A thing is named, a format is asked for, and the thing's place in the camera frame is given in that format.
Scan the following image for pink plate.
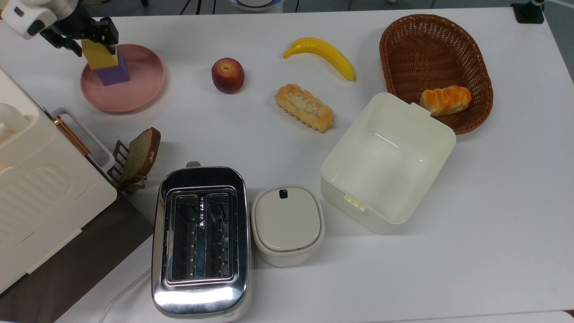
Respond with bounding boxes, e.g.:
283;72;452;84
80;44;165;114

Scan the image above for yellow banana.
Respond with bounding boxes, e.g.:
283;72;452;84
283;37;357;82

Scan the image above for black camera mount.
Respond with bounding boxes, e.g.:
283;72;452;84
511;0;546;24

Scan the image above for black tripod legs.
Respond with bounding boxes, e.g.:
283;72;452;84
179;0;217;15

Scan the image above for long crumb-topped bread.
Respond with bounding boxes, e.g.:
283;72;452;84
274;84;334;133

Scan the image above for purple cube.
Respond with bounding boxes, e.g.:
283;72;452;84
96;54;130;87

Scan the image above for brown wicker basket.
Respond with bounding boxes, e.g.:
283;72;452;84
379;14;494;135

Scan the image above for large cream cabinet with handles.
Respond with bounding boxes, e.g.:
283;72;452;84
0;67;118;294

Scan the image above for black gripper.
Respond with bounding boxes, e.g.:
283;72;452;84
40;2;120;57

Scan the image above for red apple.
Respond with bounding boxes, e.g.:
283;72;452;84
211;57;245;94

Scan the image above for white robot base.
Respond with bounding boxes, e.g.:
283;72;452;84
229;0;284;12

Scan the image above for orange striped bread roll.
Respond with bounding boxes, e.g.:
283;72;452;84
420;85;472;117

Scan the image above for yellow cube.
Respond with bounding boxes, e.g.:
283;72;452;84
81;39;119;70

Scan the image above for white toaster cord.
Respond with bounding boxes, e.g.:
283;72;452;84
98;268;153;323

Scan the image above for silver two-slot toaster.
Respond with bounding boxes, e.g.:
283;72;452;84
151;161;252;321

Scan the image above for small cream lidded container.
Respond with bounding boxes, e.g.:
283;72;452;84
251;184;325;268

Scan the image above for cream open plastic box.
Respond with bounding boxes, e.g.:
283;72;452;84
321;92;457;235

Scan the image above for brown bread slice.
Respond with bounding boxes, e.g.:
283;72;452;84
120;127;161;183

